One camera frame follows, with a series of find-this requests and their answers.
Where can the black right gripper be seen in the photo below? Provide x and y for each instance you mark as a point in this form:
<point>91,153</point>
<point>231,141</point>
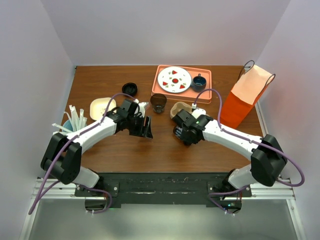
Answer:
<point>184,137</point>

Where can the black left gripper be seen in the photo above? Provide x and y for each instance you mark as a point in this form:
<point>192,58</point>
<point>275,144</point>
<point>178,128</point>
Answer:
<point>143,131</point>

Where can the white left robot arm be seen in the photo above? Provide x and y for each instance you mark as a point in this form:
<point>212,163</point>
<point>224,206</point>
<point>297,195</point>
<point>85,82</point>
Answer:
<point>63,156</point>

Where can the beige pulp cup carrier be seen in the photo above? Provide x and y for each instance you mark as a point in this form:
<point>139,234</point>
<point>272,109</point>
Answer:
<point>178,106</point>

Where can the dark blue ceramic mug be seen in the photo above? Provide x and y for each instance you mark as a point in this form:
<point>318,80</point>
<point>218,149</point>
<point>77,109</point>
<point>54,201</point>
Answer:
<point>198,83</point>

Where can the pink serving tray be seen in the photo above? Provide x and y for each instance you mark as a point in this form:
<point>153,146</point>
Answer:
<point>189,95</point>

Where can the cream square bowl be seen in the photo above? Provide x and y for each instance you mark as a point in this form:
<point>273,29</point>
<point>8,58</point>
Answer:
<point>98,107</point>

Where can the white watermelon pattern plate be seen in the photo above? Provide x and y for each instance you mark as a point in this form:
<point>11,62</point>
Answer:
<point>174,80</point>

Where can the orange paper bag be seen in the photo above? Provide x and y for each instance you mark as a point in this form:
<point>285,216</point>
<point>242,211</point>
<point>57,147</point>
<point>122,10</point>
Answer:
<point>251,83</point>

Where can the light blue straw cup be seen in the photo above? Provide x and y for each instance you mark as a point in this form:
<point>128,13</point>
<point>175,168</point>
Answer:
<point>68,125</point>

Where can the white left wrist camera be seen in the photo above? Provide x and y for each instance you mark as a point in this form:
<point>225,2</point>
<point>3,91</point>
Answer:
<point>142,108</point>

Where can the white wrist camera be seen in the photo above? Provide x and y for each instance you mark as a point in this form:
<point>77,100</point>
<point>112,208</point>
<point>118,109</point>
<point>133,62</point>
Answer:
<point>142,108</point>
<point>197,112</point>

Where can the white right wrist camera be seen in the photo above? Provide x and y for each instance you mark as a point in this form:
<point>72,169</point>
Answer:
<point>197,112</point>

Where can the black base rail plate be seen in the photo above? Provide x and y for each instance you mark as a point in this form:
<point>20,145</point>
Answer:
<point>159,188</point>

